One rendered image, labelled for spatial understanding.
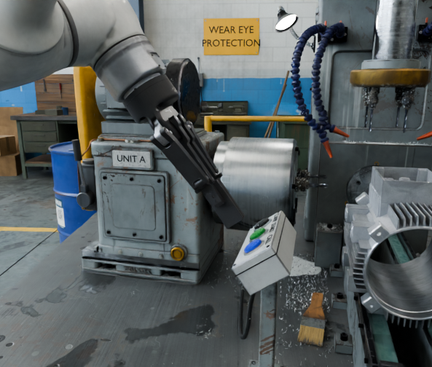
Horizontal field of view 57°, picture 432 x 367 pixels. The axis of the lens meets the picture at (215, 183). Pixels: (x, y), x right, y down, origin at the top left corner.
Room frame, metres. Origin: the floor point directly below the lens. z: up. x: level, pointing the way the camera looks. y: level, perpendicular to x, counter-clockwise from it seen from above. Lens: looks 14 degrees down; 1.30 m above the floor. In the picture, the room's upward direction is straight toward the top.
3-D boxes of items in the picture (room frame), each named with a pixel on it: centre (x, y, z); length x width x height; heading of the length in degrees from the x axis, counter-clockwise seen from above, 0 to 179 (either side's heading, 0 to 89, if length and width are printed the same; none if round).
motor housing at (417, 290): (0.66, -0.34, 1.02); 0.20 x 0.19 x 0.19; 167
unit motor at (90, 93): (1.08, 0.21, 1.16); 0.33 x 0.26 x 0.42; 76
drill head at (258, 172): (1.05, -0.07, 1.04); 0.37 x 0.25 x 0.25; 76
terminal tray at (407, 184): (0.70, -0.34, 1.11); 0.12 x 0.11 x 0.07; 167
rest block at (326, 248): (1.05, -0.32, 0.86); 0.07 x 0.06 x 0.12; 76
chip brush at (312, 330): (0.78, -0.22, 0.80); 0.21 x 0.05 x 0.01; 161
